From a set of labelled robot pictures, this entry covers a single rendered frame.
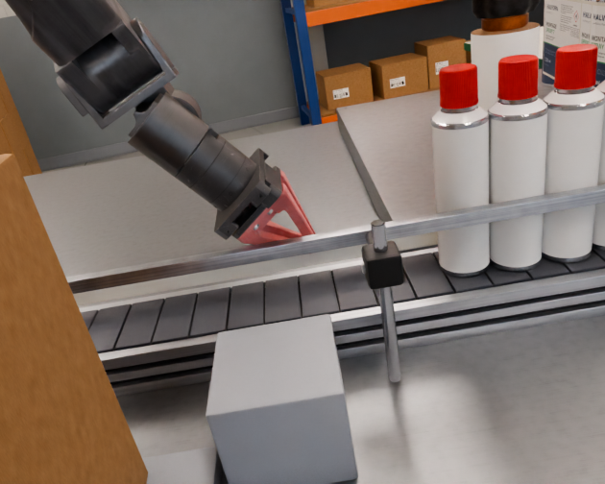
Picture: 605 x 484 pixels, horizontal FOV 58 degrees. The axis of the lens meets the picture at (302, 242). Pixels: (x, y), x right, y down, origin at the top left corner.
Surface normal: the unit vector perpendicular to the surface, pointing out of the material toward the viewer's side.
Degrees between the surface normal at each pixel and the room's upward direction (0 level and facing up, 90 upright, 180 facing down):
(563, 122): 90
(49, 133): 90
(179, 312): 0
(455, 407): 0
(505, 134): 90
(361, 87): 90
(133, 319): 0
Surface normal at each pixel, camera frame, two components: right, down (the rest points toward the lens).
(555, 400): -0.16, -0.88
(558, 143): -0.76, 0.40
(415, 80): 0.22, 0.41
